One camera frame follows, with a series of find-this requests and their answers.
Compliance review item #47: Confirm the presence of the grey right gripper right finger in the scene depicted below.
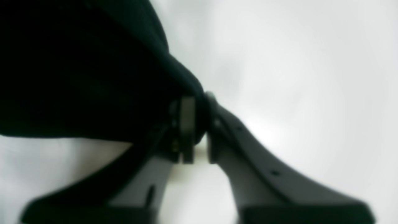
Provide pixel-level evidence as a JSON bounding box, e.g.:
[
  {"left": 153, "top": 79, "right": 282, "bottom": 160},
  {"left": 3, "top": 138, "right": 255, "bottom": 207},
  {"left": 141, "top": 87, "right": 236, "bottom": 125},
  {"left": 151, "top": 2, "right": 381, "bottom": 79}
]
[{"left": 206, "top": 92, "right": 375, "bottom": 224}]

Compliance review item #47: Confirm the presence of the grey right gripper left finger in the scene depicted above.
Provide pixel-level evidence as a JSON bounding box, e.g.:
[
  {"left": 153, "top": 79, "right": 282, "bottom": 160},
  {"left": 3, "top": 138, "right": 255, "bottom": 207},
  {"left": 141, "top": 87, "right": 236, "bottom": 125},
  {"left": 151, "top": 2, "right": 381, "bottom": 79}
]
[{"left": 21, "top": 96, "right": 195, "bottom": 224}]

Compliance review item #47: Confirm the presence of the black T-shirt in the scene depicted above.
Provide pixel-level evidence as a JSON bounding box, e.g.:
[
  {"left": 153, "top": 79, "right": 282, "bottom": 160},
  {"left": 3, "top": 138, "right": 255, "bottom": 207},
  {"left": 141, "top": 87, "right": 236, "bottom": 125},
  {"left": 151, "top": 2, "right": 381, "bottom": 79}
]
[{"left": 1, "top": 0, "right": 208, "bottom": 160}]

